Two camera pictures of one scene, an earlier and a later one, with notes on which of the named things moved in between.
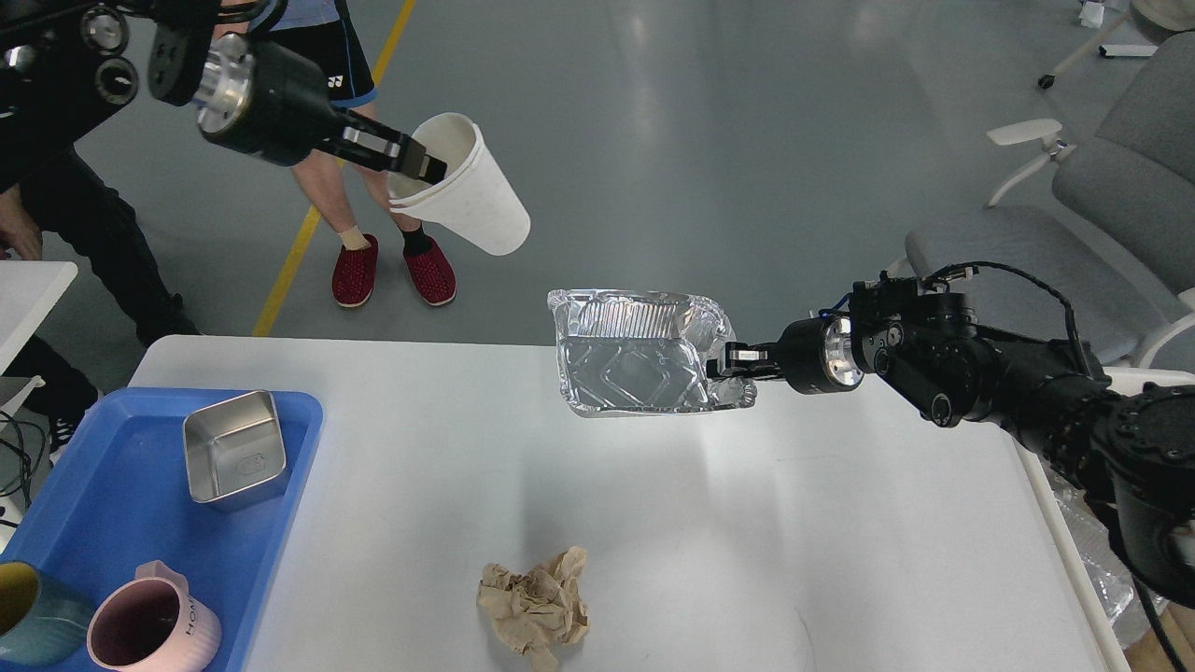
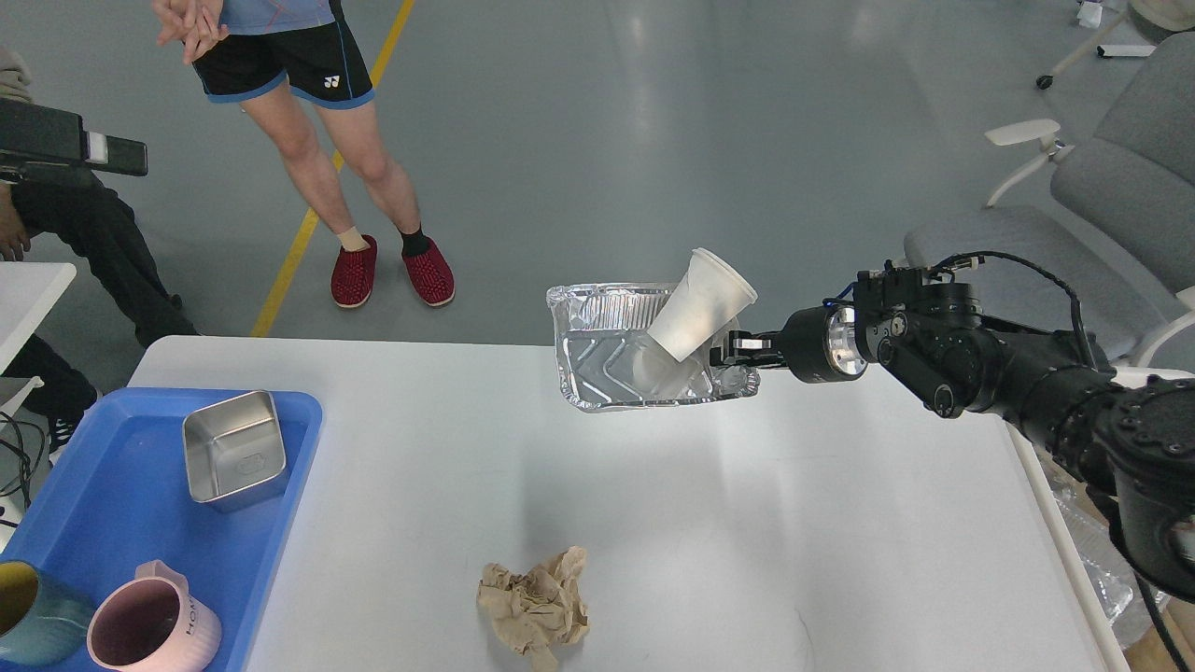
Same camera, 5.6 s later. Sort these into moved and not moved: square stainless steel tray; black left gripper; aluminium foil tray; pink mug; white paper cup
Moved: white paper cup; black left gripper
Not moved: pink mug; square stainless steel tray; aluminium foil tray
